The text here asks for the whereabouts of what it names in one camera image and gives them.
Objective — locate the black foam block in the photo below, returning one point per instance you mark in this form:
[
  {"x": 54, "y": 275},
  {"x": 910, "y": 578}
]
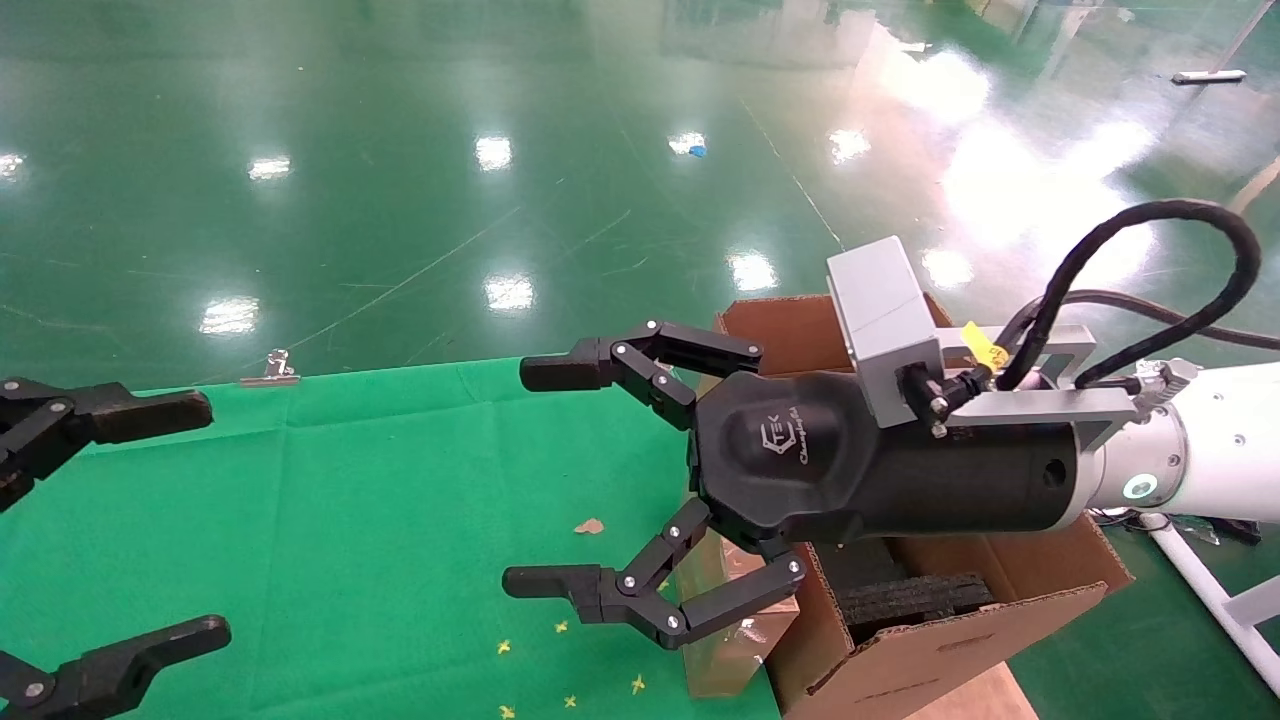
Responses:
[{"x": 915, "y": 600}]

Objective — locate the large open cardboard carton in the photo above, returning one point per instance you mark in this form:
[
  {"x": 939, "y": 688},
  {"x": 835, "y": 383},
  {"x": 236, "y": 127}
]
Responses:
[{"x": 900, "y": 660}]

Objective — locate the white tube frame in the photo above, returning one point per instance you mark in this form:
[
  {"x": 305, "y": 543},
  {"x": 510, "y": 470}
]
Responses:
[{"x": 1215, "y": 600}]

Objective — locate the green table cloth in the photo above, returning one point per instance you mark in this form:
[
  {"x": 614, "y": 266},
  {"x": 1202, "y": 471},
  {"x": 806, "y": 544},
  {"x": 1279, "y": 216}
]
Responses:
[{"x": 350, "y": 500}]

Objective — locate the silver metal cloth clip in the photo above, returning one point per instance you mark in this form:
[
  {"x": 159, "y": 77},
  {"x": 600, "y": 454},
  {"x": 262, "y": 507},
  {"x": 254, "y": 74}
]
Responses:
[{"x": 272, "y": 372}]

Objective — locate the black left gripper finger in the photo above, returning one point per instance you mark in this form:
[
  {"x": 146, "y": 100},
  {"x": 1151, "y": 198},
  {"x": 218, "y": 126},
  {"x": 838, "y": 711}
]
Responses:
[
  {"x": 110, "y": 670},
  {"x": 140, "y": 412}
]

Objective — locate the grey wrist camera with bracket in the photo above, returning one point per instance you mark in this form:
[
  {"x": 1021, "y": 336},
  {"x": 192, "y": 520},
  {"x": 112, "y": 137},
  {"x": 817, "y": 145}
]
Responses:
[{"x": 880, "y": 300}]

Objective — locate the small brown cardboard scrap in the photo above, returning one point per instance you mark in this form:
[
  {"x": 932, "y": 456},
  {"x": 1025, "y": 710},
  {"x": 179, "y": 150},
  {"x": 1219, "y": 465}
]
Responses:
[{"x": 589, "y": 526}]

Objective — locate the white flat floor bar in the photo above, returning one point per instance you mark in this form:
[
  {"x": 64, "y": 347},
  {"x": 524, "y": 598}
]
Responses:
[{"x": 1208, "y": 76}]

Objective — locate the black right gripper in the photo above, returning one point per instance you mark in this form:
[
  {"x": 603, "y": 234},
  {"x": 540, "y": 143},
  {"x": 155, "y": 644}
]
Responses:
[{"x": 800, "y": 470}]

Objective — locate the black foam liner sheet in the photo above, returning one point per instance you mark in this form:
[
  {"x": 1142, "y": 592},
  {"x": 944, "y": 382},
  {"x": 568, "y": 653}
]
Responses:
[{"x": 860, "y": 565}]

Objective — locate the small taped cardboard box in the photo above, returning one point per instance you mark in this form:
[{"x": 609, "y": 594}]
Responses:
[{"x": 730, "y": 670}]

